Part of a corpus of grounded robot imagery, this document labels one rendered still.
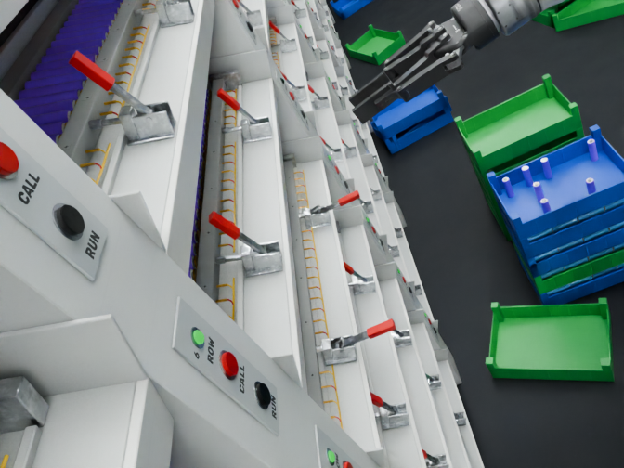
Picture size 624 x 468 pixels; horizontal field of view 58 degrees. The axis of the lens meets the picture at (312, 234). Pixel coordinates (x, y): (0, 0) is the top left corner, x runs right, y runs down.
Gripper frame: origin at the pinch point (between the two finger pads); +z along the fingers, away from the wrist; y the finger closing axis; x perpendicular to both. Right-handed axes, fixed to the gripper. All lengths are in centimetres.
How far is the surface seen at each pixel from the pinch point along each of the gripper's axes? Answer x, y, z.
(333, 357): 5.9, 36.9, 18.1
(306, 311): 3.4, 30.0, 19.6
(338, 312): 7.6, 29.0, 17.3
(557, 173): 73, -38, -19
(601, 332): 103, -9, -6
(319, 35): 43, -148, 24
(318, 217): 5.8, 10.4, 16.9
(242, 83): -12.3, -8.5, 16.2
